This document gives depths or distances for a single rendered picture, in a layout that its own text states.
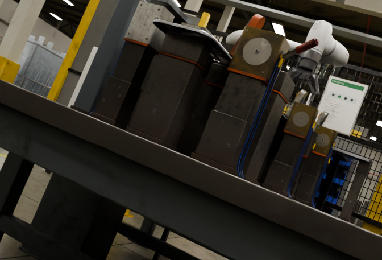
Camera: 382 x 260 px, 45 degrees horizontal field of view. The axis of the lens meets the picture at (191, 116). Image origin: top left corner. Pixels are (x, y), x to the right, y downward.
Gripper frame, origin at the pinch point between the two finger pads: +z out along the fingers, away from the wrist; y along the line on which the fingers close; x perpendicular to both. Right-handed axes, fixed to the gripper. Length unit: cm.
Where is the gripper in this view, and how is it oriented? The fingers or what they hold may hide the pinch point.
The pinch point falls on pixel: (293, 100)
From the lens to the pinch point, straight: 226.2
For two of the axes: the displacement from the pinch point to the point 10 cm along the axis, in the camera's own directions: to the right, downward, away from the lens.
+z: -3.8, 9.2, -0.8
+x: -4.0, -2.4, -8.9
